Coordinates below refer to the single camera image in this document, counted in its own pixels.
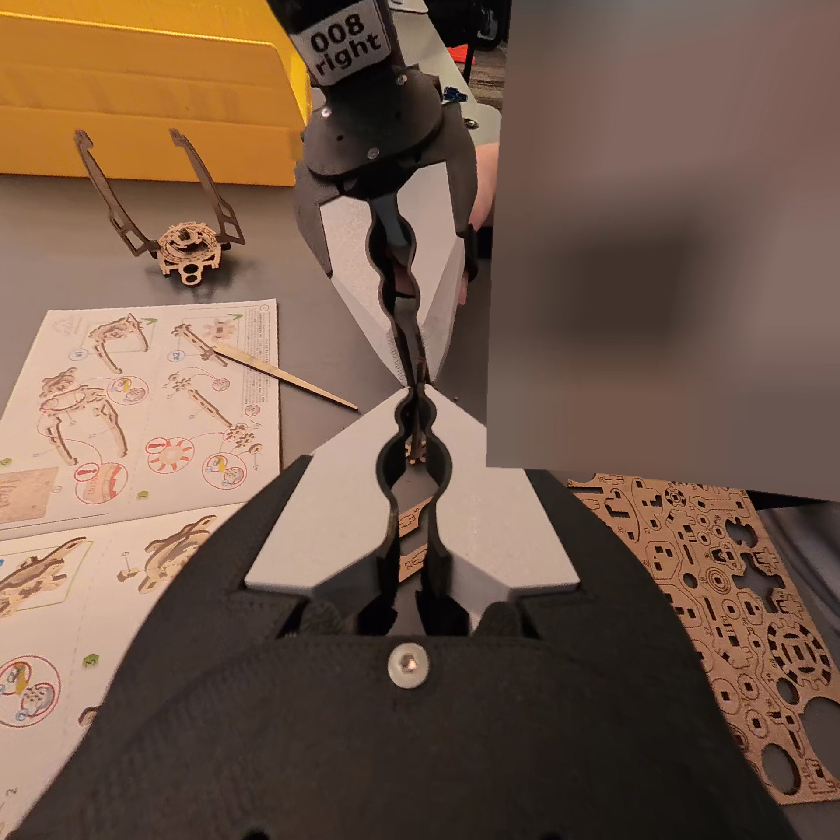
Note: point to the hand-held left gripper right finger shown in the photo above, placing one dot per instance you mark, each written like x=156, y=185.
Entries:
x=512, y=531

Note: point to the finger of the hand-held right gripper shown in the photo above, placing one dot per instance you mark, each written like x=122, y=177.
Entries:
x=348, y=256
x=436, y=262

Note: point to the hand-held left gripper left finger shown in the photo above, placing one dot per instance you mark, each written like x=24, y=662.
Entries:
x=321, y=525

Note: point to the slotted wooden bar with gear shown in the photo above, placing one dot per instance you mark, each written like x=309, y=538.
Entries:
x=417, y=453

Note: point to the laser-cut wooden parts sheet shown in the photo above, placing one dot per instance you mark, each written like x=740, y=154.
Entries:
x=594, y=499

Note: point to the partly built wooden model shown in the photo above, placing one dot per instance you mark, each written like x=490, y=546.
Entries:
x=187, y=253

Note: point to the person's right hand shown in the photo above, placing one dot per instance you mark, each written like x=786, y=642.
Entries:
x=487, y=184

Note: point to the thin wooden stick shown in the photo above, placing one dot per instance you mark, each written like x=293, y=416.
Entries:
x=289, y=377

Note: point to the printed instruction booklet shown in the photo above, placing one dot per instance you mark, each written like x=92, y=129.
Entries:
x=131, y=472

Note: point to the yellow plastic bin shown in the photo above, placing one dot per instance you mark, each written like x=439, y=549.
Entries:
x=131, y=131

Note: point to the small wooden cutout frame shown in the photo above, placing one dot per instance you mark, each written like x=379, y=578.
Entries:
x=408, y=564

